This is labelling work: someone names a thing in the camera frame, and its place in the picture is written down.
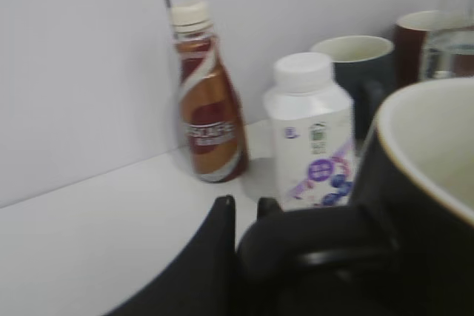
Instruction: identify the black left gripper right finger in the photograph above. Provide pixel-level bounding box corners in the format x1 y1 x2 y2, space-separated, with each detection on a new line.
256 197 284 221

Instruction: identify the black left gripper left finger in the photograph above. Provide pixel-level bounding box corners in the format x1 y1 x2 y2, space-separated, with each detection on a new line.
109 195 236 315

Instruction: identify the black ceramic mug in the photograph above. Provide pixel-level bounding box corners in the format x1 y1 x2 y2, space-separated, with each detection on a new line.
238 78 473 315

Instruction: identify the dark blue-grey mug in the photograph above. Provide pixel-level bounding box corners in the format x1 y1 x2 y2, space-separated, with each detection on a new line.
310 35 396 141

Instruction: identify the dark red mug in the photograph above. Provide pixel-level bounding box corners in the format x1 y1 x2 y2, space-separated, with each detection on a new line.
392 10 474 90

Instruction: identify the white blueberry yogurt bottle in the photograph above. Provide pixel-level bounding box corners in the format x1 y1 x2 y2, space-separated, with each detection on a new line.
264 52 356 210

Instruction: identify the brown coffee drink bottle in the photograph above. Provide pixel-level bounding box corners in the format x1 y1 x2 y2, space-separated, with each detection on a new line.
170 1 249 184

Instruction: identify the clear water bottle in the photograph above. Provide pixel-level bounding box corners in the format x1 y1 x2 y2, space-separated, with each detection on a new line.
418 0 473 81

